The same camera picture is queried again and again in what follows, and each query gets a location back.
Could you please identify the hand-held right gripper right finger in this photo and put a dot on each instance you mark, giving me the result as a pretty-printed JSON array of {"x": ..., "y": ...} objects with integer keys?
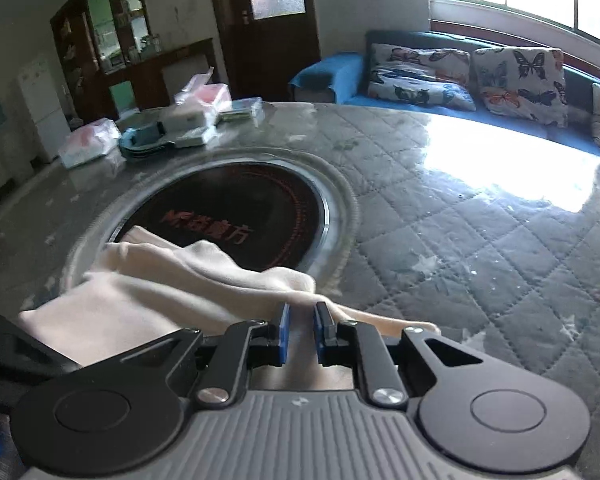
[{"x": 321, "y": 335}]

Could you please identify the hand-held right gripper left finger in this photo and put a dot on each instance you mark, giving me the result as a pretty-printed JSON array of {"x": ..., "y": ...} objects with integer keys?
[{"x": 284, "y": 335}]

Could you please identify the dark wooden door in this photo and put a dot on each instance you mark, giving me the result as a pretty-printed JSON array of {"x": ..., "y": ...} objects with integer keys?
[{"x": 275, "y": 45}]

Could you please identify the stack of blue trays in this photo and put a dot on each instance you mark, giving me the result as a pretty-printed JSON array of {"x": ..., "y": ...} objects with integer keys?
[{"x": 142, "y": 140}]

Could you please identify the blue sofa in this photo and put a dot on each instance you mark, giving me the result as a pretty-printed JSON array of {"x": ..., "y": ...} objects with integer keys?
[{"x": 330, "y": 72}]

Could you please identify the green packets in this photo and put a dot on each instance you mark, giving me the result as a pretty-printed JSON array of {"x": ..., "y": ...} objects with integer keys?
[{"x": 240, "y": 111}]

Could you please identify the white fridge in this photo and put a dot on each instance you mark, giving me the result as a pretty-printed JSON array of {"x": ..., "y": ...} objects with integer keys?
[{"x": 42, "y": 105}]

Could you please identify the round black induction cooktop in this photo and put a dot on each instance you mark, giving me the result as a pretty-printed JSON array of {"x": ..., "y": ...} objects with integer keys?
[{"x": 230, "y": 200}]

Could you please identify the butterfly print pillow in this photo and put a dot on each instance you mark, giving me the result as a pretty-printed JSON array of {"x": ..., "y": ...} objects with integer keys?
[
  {"x": 522, "y": 85},
  {"x": 420, "y": 60},
  {"x": 420, "y": 95}
]

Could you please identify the cream shirt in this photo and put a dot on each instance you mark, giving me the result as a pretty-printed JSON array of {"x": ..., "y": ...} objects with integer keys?
[{"x": 130, "y": 300}]

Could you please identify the white tissue box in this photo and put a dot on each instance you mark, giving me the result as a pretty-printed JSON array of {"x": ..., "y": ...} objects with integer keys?
[{"x": 190, "y": 127}]

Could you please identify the pink packet in plastic bag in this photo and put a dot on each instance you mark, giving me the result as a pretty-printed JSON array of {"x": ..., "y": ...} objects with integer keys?
[
  {"x": 205, "y": 95},
  {"x": 87, "y": 142}
]

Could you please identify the dark wooden cabinet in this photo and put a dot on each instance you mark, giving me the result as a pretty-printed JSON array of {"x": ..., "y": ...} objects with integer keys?
[{"x": 145, "y": 70}]

